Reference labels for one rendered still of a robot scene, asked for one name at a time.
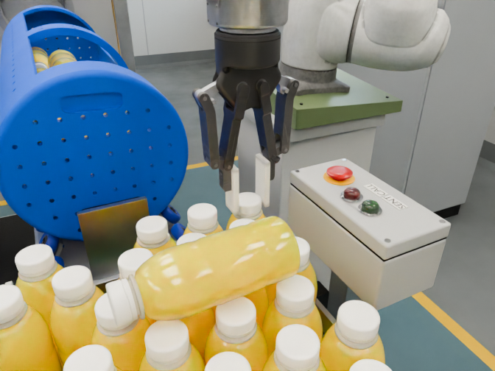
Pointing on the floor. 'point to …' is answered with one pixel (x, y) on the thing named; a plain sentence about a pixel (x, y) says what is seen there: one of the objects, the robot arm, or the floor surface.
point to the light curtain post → (124, 32)
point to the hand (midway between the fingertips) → (247, 185)
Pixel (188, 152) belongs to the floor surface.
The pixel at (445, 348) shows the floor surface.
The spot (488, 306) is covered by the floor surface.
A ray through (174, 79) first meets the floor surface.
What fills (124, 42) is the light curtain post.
